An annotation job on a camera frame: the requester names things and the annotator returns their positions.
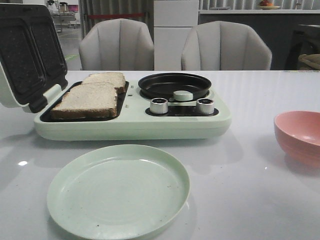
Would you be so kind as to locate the grey chair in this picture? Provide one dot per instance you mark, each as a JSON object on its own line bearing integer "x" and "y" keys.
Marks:
{"x": 225, "y": 46}
{"x": 117, "y": 45}

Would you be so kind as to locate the bread slice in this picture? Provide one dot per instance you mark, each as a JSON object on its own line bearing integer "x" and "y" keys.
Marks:
{"x": 88, "y": 100}
{"x": 115, "y": 78}

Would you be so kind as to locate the pink bowl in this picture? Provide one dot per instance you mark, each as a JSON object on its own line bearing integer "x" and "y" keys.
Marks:
{"x": 298, "y": 135}

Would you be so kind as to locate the breakfast maker lid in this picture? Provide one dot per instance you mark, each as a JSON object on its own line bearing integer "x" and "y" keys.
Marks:
{"x": 32, "y": 65}

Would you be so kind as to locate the white cabinet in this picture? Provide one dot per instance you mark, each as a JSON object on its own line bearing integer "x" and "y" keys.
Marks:
{"x": 172, "y": 21}

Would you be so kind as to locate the grey right chair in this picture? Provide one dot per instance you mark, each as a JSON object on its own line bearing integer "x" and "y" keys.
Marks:
{"x": 225, "y": 46}

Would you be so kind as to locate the mint green breakfast maker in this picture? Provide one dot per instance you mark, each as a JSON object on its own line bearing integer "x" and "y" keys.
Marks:
{"x": 133, "y": 123}

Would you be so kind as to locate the dark washing machine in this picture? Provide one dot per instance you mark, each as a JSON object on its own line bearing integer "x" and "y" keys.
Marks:
{"x": 305, "y": 40}

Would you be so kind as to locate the mint green plate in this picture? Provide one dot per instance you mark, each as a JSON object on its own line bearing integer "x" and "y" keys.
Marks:
{"x": 118, "y": 192}

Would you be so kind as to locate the black round frying pan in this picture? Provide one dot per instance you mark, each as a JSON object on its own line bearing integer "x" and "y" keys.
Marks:
{"x": 163, "y": 85}

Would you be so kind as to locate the grey left chair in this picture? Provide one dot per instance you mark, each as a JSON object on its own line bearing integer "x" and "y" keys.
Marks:
{"x": 117, "y": 45}

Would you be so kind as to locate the silver right control knob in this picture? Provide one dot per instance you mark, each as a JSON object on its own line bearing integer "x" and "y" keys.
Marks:
{"x": 205, "y": 106}

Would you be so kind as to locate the silver left control knob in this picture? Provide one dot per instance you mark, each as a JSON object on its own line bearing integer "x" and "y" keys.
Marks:
{"x": 159, "y": 106}

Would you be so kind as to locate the silver control knob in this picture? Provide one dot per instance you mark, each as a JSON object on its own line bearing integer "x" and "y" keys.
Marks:
{"x": 205, "y": 106}
{"x": 159, "y": 106}

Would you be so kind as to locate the fruit bowl on counter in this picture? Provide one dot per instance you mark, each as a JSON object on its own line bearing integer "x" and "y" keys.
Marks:
{"x": 267, "y": 5}

